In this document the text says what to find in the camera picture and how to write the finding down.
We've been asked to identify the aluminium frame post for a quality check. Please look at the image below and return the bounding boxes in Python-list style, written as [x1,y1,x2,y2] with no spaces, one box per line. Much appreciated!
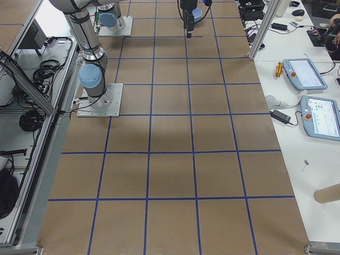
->
[248,0,281,60]

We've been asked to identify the upper teach pendant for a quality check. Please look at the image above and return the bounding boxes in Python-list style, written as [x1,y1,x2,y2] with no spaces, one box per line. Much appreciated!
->
[283,58,328,91]

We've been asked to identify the teach pendant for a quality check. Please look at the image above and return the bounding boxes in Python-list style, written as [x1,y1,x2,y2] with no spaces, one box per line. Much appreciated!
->
[283,58,328,91]
[300,96,339,141]

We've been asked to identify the blue bowl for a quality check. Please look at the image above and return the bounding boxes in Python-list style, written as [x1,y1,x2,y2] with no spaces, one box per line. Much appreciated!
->
[192,7,202,22]

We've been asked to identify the lower teach pendant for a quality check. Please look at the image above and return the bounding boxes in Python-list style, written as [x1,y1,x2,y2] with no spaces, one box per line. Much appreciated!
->
[300,96,339,141]

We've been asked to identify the yellow tool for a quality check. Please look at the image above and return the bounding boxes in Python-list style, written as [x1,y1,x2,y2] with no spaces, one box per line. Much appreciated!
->
[275,62,283,78]

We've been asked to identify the brown paper table mat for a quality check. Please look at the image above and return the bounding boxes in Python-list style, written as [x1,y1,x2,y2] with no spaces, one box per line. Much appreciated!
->
[38,1,308,254]

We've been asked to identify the black power adapter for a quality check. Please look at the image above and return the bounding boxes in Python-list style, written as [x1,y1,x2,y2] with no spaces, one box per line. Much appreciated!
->
[270,109,291,124]

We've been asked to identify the cardboard tube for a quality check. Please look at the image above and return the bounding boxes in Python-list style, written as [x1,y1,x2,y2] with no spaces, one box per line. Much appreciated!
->
[313,184,340,203]

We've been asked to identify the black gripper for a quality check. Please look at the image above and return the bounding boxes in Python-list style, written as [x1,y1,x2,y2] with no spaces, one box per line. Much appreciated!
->
[180,0,198,38]

